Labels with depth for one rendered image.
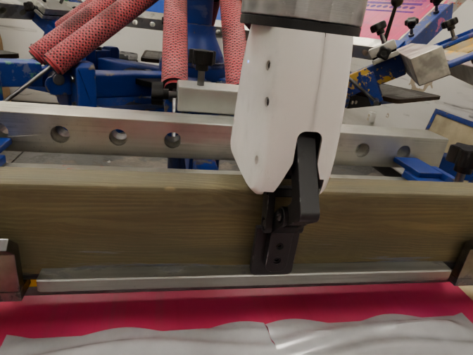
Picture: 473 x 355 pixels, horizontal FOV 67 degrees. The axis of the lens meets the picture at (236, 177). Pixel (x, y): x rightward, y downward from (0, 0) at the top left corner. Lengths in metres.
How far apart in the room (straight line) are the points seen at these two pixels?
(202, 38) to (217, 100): 0.52
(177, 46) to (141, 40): 3.64
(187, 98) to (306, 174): 0.33
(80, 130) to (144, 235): 0.25
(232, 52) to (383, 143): 0.35
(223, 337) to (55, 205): 0.15
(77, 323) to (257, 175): 0.17
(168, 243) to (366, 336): 0.17
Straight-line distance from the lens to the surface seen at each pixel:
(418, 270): 0.34
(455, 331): 0.36
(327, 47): 0.21
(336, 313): 0.33
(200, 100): 0.52
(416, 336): 0.33
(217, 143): 0.48
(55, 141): 0.50
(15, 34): 4.64
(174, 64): 0.71
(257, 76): 0.22
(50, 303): 0.32
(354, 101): 1.73
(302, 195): 0.21
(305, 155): 0.21
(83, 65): 0.88
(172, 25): 0.79
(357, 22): 0.23
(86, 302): 0.32
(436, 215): 0.34
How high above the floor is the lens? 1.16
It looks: 23 degrees down
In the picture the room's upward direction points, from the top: 7 degrees clockwise
